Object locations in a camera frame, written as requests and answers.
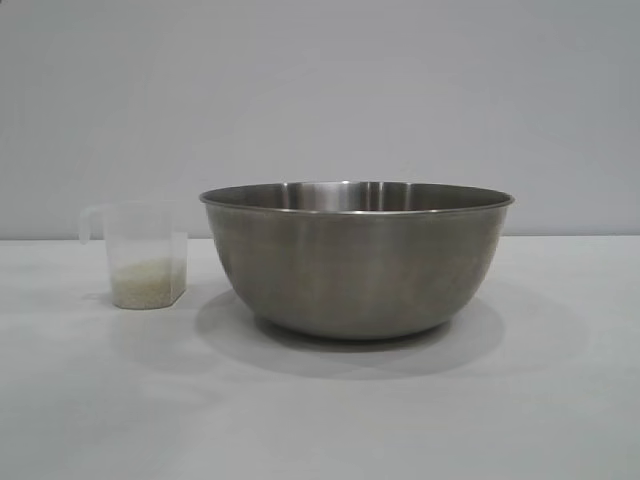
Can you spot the white uncooked rice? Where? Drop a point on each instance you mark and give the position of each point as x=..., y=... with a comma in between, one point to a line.
x=147, y=282

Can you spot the stainless steel mixing bowl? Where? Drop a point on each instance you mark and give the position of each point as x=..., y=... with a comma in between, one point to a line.
x=355, y=260

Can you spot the clear plastic measuring cup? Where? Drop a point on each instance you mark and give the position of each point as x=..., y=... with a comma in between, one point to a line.
x=145, y=230

